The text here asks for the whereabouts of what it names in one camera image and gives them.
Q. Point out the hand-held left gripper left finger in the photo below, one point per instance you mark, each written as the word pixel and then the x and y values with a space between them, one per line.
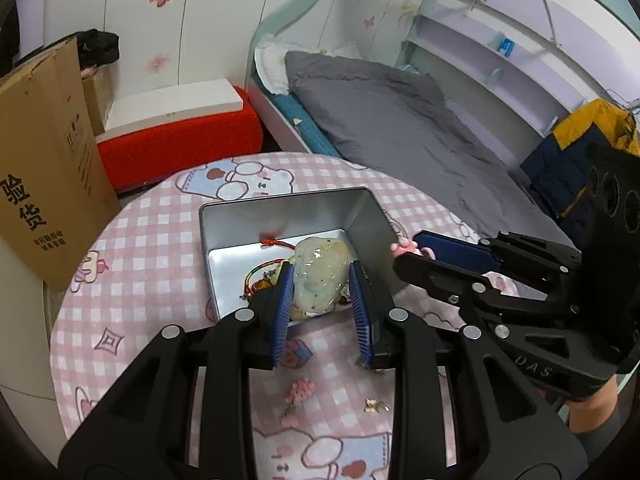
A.
pixel 282 315

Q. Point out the small blue box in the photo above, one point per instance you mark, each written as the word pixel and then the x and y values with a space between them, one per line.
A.
pixel 508 46

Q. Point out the pink checkered tablecloth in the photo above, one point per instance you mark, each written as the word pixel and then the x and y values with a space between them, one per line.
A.
pixel 150 270

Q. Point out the white pillow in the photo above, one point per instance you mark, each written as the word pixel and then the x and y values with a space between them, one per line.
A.
pixel 272 62

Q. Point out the black bag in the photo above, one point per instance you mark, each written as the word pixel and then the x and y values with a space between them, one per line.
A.
pixel 97 45

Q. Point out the pink flower hairpin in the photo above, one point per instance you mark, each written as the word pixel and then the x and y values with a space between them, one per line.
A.
pixel 300 392

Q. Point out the small pink butterfly sticker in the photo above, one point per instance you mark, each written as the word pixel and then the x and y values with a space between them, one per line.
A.
pixel 369 21

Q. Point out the grey metal tin box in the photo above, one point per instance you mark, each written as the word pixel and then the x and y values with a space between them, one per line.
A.
pixel 280 215

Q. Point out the teal bunk bed frame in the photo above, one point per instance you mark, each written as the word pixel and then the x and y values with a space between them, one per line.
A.
pixel 280 10

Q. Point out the red ottoman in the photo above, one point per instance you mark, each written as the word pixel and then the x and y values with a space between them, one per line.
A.
pixel 185 147

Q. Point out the small pink charm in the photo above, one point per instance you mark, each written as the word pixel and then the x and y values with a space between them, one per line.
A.
pixel 405 248

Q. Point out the small gold earring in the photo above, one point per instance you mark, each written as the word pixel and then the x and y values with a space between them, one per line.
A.
pixel 376 405

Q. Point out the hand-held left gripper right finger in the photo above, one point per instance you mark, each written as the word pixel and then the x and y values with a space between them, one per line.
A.
pixel 362 320

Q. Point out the small cardboard box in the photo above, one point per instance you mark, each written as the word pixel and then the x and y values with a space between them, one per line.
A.
pixel 97 100

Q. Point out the pale pink butterfly sticker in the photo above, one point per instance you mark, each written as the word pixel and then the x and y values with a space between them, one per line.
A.
pixel 156 62

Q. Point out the large cardboard box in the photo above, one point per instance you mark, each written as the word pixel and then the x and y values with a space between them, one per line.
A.
pixel 45 160

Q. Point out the lavender wall shelf unit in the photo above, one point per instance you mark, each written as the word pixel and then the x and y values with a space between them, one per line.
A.
pixel 480 55

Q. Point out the person's right forearm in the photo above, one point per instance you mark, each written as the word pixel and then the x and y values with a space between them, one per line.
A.
pixel 595 410

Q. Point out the yellow and navy jacket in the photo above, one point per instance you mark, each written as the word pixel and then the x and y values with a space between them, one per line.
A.
pixel 565 170

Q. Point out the white wardrobe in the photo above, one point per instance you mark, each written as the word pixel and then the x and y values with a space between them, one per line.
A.
pixel 125 20

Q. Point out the teal bed sheet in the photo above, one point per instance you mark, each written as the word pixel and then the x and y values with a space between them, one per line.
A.
pixel 305 125

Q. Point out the pale green jade pendant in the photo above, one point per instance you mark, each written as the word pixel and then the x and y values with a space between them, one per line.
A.
pixel 317 275

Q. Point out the white board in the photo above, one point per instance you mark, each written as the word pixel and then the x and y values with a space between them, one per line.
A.
pixel 175 105

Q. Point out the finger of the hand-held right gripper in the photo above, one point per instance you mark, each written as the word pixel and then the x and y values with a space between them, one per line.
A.
pixel 440 280
pixel 455 252

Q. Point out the grey blanket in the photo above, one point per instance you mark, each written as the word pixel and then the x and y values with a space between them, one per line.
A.
pixel 410 125

